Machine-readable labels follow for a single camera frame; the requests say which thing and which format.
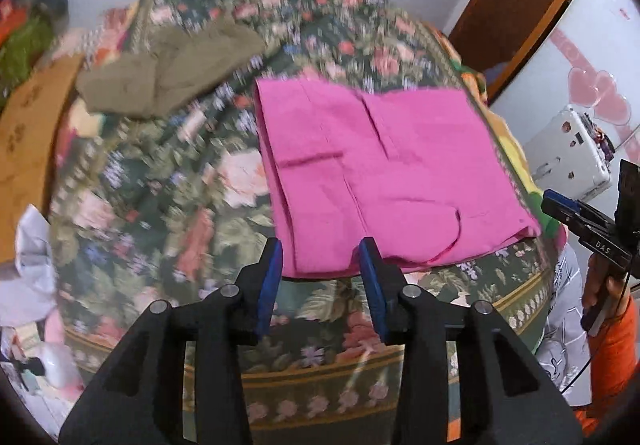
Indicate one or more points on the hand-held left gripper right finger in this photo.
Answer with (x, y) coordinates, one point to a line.
(374, 275)

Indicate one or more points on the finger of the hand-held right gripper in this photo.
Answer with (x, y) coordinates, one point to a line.
(565, 201)
(597, 243)

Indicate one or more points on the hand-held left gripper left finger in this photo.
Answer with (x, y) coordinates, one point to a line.
(269, 275)

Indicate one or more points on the pink pants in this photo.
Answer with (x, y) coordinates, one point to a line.
(390, 175)

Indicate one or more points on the person's right forearm orange sleeve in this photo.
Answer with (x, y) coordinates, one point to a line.
(617, 365)

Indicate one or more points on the olive green pants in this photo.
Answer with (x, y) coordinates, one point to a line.
(170, 70)

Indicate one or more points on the person's right hand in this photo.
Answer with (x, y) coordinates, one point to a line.
(595, 285)

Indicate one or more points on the white sewing machine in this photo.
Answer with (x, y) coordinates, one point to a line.
(565, 155)

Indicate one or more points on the white printed cloth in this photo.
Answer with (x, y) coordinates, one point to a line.
(565, 325)

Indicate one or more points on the floral printed blanket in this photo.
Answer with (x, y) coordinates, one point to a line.
(165, 205)

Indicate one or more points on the brown wooden door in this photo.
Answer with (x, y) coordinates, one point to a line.
(520, 5)

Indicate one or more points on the white pink plastic object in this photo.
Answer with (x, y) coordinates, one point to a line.
(57, 365)

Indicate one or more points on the white crumpled cloth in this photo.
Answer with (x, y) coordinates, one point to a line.
(30, 270)

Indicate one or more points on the brown cardboard box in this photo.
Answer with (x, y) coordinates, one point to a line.
(30, 150)

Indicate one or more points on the green fuzzy cloth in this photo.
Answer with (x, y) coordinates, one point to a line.
(22, 50)

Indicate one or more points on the pink heart wall decoration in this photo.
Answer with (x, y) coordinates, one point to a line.
(595, 85)

